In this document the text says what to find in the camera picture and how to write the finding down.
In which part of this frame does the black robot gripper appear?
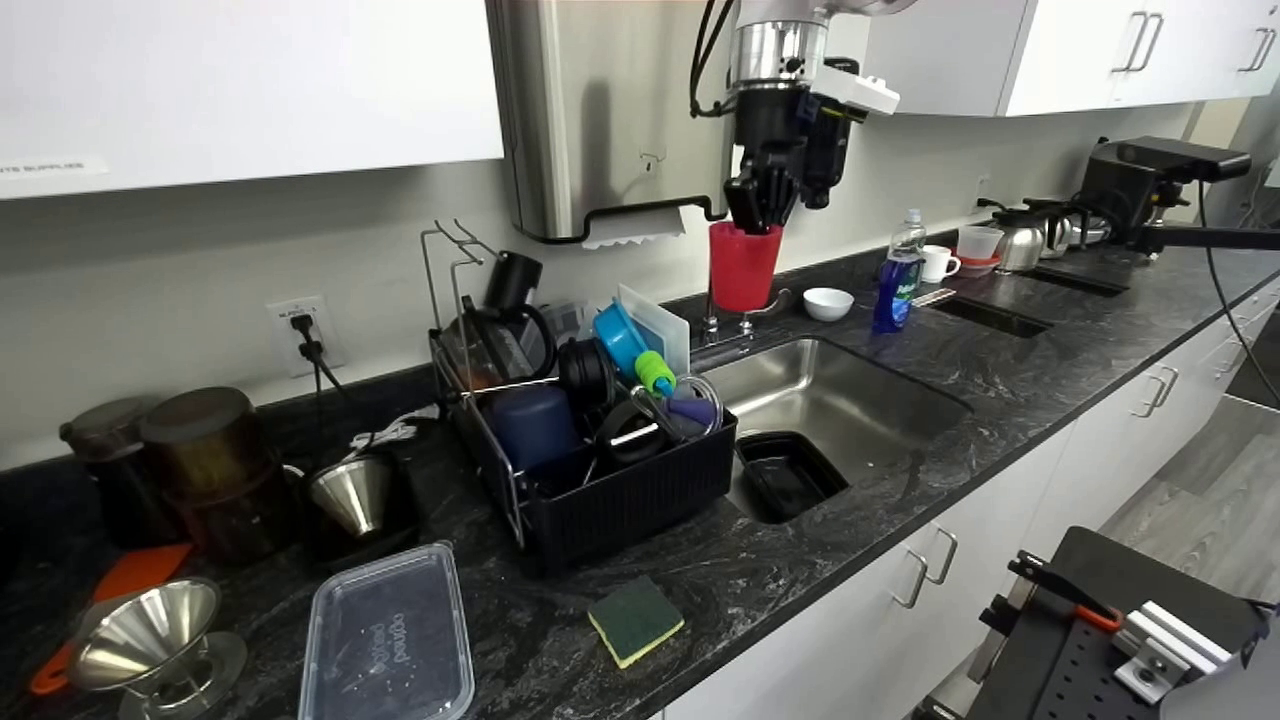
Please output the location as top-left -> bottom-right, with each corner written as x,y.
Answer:
725,17 -> 900,234

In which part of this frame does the red plastic cup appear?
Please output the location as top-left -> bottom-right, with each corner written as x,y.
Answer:
707,223 -> 782,311

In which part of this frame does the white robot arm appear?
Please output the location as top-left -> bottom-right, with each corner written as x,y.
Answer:
725,0 -> 916,232

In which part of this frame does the blue dish soap bottle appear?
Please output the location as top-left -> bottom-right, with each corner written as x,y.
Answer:
874,207 -> 924,336

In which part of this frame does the dark blue cup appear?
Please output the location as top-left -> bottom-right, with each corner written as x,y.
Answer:
485,386 -> 581,467

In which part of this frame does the black dish drainer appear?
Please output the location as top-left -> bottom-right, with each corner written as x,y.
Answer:
421,220 -> 737,577

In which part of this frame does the small white bowl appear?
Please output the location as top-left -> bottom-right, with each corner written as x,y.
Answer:
801,289 -> 858,324

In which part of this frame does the white mug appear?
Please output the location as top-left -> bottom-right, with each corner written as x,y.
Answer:
919,244 -> 961,284

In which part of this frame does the steel paper towel dispenser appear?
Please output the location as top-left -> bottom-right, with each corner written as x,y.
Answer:
485,0 -> 731,244

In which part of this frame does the green blue bottle brush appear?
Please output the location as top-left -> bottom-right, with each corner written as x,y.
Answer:
638,351 -> 675,394

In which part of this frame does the stainless steel sink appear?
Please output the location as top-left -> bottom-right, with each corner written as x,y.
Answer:
703,341 -> 971,518

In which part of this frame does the steel kettle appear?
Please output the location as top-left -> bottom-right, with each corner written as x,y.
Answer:
1001,223 -> 1047,272

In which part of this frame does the green yellow sponge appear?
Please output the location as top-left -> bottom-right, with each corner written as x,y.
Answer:
588,577 -> 683,666

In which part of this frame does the small steel funnel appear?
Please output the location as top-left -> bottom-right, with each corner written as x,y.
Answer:
309,454 -> 391,535

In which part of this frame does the black equipment with orange tool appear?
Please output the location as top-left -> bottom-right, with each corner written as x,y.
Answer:
969,528 -> 1278,720

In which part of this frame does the clear plastic container lid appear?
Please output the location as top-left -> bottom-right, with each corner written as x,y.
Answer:
295,539 -> 477,720

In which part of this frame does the dark brown canister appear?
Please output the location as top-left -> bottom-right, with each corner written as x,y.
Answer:
141,386 -> 295,567

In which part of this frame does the dark lidded jar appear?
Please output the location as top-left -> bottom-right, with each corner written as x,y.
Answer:
62,394 -> 184,548

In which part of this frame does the orange spatula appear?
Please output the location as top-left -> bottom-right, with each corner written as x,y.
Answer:
25,544 -> 194,699

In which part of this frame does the steel cone funnel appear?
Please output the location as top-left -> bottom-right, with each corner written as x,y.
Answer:
73,581 -> 221,693

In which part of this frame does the black camera on stand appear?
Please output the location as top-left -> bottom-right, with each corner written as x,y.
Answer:
981,134 -> 1280,262

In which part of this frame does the wall power outlet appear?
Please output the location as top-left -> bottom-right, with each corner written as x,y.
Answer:
269,297 -> 328,375

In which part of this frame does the white wall cabinet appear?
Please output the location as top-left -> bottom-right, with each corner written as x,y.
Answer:
0,0 -> 506,200

